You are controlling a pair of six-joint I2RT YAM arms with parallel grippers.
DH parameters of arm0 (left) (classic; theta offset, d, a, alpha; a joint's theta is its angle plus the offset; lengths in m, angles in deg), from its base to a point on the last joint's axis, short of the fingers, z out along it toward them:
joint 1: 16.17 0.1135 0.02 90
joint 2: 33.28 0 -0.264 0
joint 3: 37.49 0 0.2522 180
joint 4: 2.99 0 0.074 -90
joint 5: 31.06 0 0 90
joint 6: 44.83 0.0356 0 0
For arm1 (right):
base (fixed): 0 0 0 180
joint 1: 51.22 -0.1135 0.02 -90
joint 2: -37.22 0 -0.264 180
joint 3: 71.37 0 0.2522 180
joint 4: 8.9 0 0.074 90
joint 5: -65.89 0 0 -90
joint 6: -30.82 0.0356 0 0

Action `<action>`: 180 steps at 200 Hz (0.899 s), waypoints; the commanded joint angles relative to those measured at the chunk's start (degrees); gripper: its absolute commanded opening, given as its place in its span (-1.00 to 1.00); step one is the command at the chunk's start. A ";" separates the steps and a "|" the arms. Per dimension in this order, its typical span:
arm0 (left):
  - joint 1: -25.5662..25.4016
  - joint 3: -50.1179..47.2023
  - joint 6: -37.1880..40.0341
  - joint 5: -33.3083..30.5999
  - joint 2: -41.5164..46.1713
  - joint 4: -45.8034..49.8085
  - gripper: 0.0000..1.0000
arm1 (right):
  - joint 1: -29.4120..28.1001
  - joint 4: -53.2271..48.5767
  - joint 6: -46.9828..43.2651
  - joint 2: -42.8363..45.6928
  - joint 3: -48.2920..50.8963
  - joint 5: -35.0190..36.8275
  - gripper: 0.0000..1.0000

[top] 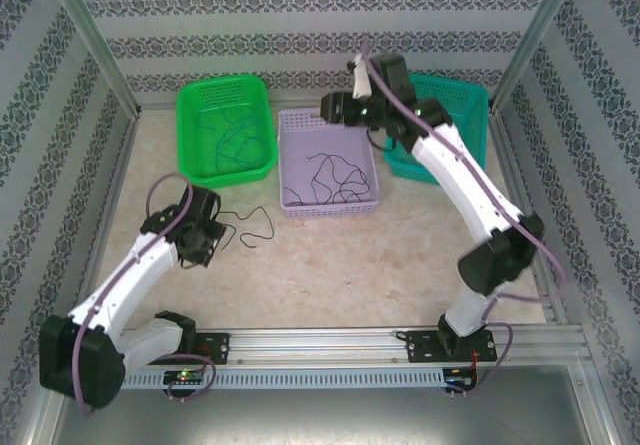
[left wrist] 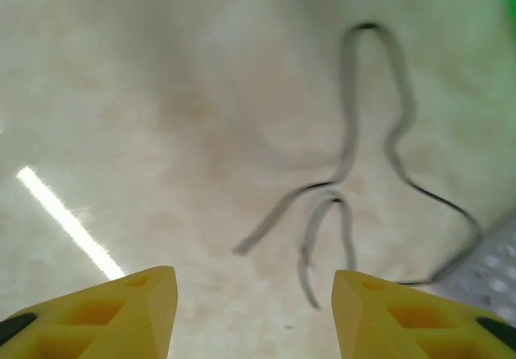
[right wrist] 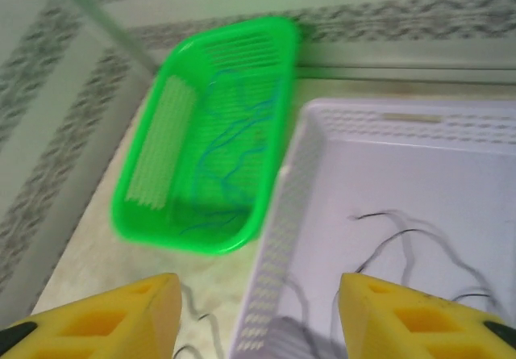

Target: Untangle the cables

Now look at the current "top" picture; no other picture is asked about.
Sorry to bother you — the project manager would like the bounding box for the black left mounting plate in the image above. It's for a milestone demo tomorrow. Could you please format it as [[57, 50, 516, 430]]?
[[164, 332, 231, 366]]

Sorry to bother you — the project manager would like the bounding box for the grey metal shelf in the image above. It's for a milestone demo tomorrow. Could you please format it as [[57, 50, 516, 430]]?
[[29, 362, 614, 445]]

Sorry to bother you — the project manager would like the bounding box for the circuit board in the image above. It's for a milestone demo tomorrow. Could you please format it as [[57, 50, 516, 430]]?
[[163, 368, 207, 385], [446, 367, 479, 391]]

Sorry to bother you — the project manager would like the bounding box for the green plastic basket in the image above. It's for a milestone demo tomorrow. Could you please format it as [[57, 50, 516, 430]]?
[[175, 74, 279, 189]]

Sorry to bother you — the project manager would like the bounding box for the thin black cable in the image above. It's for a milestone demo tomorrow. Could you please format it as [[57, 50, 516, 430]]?
[[219, 207, 275, 252], [282, 153, 372, 207]]

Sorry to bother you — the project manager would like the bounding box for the aluminium side rail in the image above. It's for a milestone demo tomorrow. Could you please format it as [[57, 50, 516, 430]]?
[[488, 107, 571, 326], [74, 109, 144, 316]]

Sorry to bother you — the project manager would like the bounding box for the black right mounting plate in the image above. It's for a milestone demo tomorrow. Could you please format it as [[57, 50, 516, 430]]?
[[402, 329, 499, 365]]

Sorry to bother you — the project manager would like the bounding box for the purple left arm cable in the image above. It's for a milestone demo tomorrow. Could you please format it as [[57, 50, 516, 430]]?
[[73, 173, 217, 416]]

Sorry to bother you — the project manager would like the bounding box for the aluminium frame post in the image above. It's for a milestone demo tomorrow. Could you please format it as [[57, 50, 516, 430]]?
[[488, 0, 584, 111], [38, 0, 144, 118]]

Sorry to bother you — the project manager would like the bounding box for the black mounting plate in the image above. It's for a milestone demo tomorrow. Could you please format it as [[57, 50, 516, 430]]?
[[164, 332, 231, 366], [402, 329, 499, 365]]

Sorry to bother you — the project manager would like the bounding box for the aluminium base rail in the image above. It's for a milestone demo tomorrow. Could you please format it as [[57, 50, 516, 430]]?
[[119, 327, 591, 366]]

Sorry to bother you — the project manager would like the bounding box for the thin blue cable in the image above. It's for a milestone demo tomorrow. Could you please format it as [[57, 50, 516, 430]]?
[[196, 107, 241, 139], [214, 112, 269, 176]]

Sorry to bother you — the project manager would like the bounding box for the white slotted cable duct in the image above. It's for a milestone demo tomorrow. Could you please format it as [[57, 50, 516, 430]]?
[[122, 367, 446, 391]]

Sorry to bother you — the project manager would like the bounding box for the lilac plastic basket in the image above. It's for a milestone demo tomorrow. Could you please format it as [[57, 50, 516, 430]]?
[[277, 108, 381, 221]]

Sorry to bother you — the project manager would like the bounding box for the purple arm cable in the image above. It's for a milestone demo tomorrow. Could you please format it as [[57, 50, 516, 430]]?
[[73, 173, 217, 416], [360, 39, 569, 397]]

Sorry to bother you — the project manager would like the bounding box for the left circuit board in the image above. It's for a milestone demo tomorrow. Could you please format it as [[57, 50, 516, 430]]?
[[163, 368, 207, 385]]

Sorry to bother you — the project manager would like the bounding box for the right circuit board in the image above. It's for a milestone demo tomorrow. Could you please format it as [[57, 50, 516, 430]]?
[[446, 367, 479, 391]]

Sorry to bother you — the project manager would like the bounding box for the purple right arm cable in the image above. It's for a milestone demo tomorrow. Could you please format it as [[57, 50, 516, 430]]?
[[360, 39, 569, 397]]

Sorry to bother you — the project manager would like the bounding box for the teal plastic basket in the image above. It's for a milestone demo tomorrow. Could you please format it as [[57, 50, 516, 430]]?
[[383, 72, 490, 186]]

